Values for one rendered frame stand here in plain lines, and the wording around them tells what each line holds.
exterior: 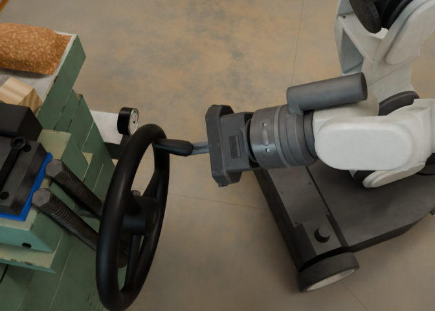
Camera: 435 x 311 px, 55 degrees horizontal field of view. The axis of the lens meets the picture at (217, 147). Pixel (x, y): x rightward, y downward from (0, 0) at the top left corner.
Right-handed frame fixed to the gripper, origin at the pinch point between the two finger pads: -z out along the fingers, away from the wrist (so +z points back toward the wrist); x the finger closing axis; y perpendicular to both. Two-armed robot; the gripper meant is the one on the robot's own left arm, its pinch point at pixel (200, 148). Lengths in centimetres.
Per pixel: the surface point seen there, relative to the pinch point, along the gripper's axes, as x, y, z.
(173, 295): -44, -53, -52
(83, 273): -23.9, -8.9, -40.9
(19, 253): -11.6, 21.2, -17.3
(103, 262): -13.1, 18.7, -4.1
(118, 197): -5.5, 17.3, -1.7
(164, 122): 16, -81, -70
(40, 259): -12.7, 20.0, -14.6
